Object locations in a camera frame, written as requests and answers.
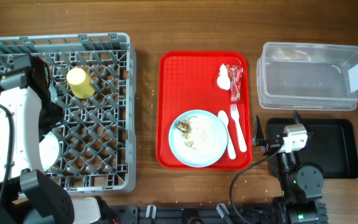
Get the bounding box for red plastic tray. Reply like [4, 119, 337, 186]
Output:
[155, 51, 252, 170]

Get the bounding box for black plastic tray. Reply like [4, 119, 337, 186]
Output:
[265, 117, 358, 179]

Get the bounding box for crumpled white napkin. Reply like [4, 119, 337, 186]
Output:
[217, 64, 231, 90]

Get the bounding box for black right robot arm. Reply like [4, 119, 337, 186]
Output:
[252, 111, 328, 223]

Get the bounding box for white plastic spoon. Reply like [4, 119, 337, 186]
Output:
[218, 110, 236, 160]

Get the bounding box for mint green bowl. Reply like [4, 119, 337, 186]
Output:
[39, 132, 62, 171]

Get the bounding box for red snack wrapper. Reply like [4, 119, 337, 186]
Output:
[226, 65, 244, 102]

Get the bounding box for grey dishwasher rack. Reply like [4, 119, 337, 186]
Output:
[0, 32, 136, 195]

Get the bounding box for food scraps on plate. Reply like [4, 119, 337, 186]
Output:
[176, 116, 197, 149]

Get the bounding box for yellow plastic cup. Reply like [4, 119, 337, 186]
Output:
[67, 67, 95, 99]

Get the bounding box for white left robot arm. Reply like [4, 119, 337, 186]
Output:
[0, 54, 111, 223]

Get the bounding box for white plastic fork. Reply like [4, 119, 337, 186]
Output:
[230, 103, 247, 152]

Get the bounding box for light blue plate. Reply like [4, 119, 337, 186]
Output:
[168, 110, 227, 168]

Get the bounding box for black cable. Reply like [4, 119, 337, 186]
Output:
[229, 146, 284, 224]

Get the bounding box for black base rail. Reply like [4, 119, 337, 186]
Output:
[104, 202, 328, 224]

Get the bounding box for clear plastic bin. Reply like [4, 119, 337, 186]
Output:
[257, 42, 358, 111]

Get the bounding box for light blue bowl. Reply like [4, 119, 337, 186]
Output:
[48, 85, 57, 103]

